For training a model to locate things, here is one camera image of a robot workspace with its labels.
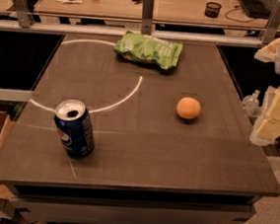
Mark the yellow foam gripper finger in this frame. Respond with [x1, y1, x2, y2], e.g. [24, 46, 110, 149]
[254, 38, 280, 63]
[249, 86, 280, 147]

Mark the clear plastic bottle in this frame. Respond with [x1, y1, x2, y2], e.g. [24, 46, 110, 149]
[242, 90, 260, 115]

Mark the black keyboard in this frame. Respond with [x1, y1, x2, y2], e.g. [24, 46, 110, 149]
[238, 0, 270, 19]

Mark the black mesh pen cup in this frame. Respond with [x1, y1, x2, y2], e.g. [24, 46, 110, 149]
[205, 2, 222, 18]

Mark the orange fruit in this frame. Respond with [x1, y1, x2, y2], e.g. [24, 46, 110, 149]
[176, 97, 201, 119]

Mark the green chip bag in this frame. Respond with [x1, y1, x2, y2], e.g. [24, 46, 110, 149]
[114, 32, 183, 70]

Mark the blue Pepsi can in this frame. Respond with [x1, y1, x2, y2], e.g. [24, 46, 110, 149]
[54, 100, 95, 158]

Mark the grey metal bracket right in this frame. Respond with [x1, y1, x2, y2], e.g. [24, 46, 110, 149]
[259, 0, 280, 44]

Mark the grey metal bracket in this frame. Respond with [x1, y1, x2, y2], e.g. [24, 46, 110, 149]
[259, 0, 280, 44]
[141, 0, 155, 35]
[12, 0, 34, 28]

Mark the black cable on desk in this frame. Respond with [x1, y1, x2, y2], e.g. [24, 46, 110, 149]
[223, 3, 257, 25]

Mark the grey metal bracket middle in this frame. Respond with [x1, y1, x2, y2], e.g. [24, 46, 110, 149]
[141, 0, 155, 35]

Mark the grey metal bracket left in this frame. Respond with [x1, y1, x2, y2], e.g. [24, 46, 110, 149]
[12, 0, 34, 28]

